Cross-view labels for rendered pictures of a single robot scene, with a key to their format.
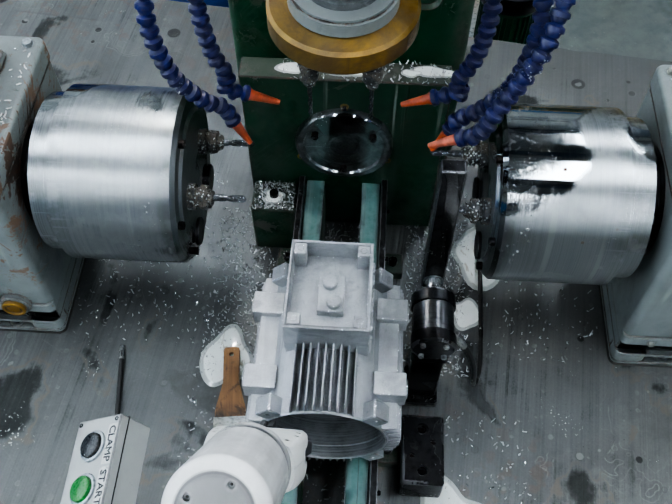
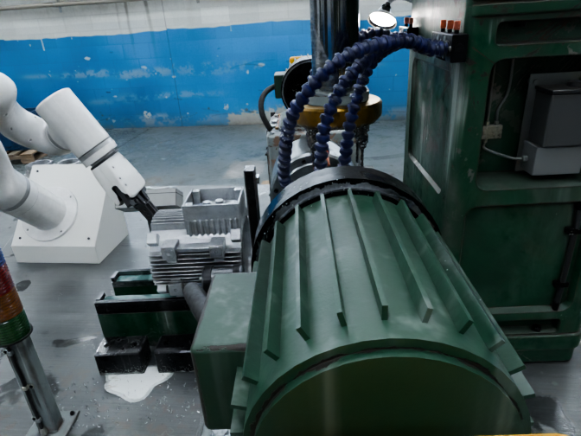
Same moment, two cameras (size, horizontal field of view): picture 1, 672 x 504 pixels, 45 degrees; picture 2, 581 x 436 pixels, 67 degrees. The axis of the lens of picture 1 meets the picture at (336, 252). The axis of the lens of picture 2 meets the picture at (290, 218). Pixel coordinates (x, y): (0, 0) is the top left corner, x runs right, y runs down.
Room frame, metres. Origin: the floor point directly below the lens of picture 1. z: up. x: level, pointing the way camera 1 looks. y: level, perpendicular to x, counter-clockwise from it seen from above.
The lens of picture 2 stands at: (0.62, -0.90, 1.50)
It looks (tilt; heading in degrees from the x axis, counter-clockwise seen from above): 25 degrees down; 88
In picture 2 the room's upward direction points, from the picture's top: 4 degrees counter-clockwise
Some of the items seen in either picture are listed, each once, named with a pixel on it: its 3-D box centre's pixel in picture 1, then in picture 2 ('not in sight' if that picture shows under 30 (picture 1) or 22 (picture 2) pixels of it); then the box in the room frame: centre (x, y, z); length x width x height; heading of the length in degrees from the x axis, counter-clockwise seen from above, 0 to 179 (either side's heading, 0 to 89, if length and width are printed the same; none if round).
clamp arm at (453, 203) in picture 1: (441, 230); (255, 230); (0.58, -0.13, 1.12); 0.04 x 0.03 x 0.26; 176
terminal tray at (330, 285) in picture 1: (329, 298); (215, 210); (0.48, 0.01, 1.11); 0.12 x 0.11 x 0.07; 176
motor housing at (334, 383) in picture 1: (328, 362); (204, 248); (0.44, 0.01, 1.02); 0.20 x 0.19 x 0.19; 176
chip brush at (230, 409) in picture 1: (230, 408); not in sight; (0.47, 0.16, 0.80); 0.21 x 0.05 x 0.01; 3
